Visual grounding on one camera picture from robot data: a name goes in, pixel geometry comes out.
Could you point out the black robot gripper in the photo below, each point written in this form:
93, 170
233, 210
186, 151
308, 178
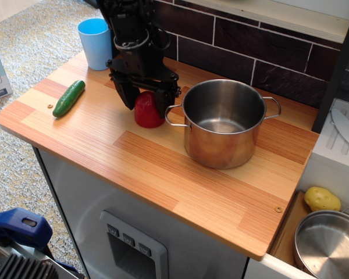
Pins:
143, 67

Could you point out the stainless steel pot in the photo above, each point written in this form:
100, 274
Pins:
221, 122

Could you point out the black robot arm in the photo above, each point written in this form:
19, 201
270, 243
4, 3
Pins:
141, 43

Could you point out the yellow toy potato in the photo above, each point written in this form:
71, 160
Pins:
318, 198

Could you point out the green toy cucumber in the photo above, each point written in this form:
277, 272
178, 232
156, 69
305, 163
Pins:
68, 99

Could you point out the light blue plastic cup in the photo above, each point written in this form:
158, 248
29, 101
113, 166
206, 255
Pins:
96, 40

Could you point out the blue clamp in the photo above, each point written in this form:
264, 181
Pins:
24, 227

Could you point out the white dish rack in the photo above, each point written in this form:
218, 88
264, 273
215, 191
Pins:
331, 143

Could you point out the steel pan in sink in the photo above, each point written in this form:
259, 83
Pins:
321, 244

